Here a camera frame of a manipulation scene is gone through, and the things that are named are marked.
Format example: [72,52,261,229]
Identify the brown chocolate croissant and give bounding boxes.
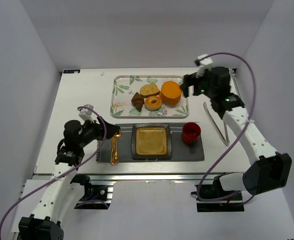
[131,92,144,112]

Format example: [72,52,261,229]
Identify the metal tongs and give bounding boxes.
[203,102,230,147]

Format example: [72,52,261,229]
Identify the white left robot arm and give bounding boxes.
[19,119,120,240]

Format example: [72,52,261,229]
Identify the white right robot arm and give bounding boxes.
[180,66,292,202]

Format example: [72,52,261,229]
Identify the sliced bread piece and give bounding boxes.
[140,83,160,98]

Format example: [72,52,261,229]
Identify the gold spoon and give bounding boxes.
[114,130,121,165]

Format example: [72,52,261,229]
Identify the large orange bun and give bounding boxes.
[159,81,182,106]

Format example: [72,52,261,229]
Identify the gold fork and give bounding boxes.
[110,137,115,166]

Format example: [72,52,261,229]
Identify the glazed donut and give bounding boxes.
[144,96,162,111]

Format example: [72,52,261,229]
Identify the black square plate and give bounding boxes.
[131,123,172,160]

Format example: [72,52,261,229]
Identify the red mug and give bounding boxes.
[181,122,201,146]

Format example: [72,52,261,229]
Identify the floral serving tray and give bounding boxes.
[110,75,190,119]

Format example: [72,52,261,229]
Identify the dark grey placemat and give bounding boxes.
[95,122,205,163]

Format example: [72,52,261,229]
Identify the blue left corner label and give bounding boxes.
[63,69,81,74]

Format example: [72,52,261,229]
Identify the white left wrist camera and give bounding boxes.
[78,104,94,122]

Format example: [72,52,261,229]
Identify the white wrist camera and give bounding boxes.
[195,54,213,78]
[78,104,94,122]

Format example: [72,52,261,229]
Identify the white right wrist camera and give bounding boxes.
[195,54,213,78]

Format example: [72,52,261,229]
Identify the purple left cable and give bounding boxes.
[0,106,109,240]

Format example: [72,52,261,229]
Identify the purple cable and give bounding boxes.
[196,51,257,205]
[0,106,109,240]

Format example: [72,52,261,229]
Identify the aluminium table frame rail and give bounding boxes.
[31,171,237,183]

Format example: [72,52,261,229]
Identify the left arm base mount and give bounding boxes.
[71,174,114,210]

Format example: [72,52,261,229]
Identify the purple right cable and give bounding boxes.
[196,51,257,205]

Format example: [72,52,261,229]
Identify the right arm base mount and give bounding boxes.
[191,184,244,213]

